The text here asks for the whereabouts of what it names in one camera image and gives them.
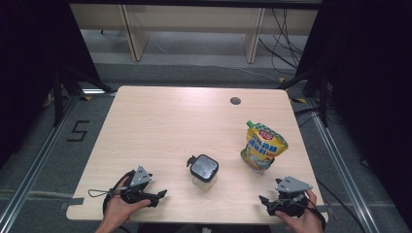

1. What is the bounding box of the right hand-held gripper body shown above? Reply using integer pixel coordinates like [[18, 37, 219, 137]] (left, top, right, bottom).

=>
[[266, 176, 314, 218]]

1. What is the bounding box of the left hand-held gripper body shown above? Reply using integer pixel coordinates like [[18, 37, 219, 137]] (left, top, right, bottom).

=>
[[120, 165, 160, 209]]

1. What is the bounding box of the yellow seasoning pouch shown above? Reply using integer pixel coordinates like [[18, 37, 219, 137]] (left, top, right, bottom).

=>
[[240, 119, 290, 173]]

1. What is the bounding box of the glass jar with black lid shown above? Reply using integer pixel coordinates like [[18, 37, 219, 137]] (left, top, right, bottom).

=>
[[186, 153, 220, 190]]

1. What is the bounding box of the person's left hand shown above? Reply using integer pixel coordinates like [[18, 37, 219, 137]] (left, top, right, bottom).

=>
[[105, 177, 152, 225]]

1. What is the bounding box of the person's right hand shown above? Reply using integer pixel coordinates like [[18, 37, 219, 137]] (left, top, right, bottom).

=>
[[275, 189, 325, 233]]

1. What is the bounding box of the grey floor tape strip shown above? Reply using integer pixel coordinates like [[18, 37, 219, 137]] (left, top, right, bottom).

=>
[[58, 196, 86, 211]]

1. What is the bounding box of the black metal stand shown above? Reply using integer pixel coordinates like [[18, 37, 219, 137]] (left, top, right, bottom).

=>
[[51, 64, 115, 128], [275, 69, 332, 129]]

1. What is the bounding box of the dark curtain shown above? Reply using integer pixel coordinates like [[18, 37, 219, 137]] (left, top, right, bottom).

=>
[[0, 0, 102, 170], [294, 0, 412, 225]]

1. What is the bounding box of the light wooden shelf unit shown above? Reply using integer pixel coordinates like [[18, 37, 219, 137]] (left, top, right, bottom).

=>
[[69, 3, 320, 64]]

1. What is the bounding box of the black left wrist strap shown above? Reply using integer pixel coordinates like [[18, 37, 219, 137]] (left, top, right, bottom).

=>
[[102, 170, 136, 216]]

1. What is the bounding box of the black wrist strap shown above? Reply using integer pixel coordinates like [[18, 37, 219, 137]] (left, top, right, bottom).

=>
[[304, 196, 327, 232], [102, 170, 136, 216]]

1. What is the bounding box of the black right wrist strap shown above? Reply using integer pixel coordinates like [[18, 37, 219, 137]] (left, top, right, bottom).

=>
[[304, 196, 327, 232]]

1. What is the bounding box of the grey cord loop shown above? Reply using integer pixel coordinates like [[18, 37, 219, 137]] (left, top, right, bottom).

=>
[[87, 188, 114, 199]]

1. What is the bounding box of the aluminium floor rail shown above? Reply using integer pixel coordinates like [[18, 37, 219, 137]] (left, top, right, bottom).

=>
[[0, 95, 81, 233], [305, 98, 379, 233]]

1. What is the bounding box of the black floor cable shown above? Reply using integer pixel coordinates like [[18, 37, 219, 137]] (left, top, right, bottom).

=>
[[315, 179, 367, 233]]

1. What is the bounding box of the white floor cable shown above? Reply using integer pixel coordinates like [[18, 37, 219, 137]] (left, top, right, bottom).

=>
[[190, 62, 284, 83]]

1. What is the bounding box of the black cable bundle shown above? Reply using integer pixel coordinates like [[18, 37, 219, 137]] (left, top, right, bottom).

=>
[[257, 8, 306, 78]]

